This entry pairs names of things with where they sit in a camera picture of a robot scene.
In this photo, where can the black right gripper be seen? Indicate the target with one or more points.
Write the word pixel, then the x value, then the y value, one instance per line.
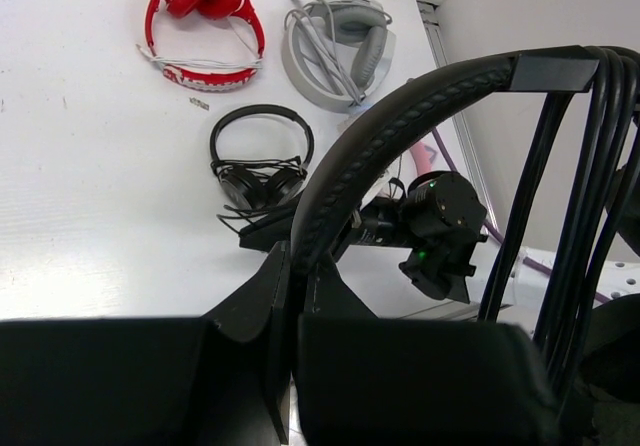
pixel 377 224

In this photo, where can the red white headphones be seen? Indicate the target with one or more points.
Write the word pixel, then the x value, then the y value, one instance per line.
pixel 204 45

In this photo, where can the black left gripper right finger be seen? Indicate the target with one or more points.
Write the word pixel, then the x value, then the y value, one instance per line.
pixel 365 380

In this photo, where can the small metal screw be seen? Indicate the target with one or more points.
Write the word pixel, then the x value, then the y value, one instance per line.
pixel 198 103

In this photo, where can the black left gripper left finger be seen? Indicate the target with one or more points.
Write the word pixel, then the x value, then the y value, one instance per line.
pixel 217 379

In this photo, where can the blue pink cat headphones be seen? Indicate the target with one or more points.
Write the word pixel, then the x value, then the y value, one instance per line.
pixel 424 157

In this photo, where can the aluminium side rail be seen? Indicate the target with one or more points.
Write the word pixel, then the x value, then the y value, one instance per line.
pixel 463 94

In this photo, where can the grey white headphones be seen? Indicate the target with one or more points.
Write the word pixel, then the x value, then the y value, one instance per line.
pixel 336 53

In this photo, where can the small black headphones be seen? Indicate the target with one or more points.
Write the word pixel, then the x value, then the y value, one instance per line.
pixel 258 185

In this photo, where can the large black gaming headset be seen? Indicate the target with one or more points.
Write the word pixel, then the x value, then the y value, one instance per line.
pixel 590 354

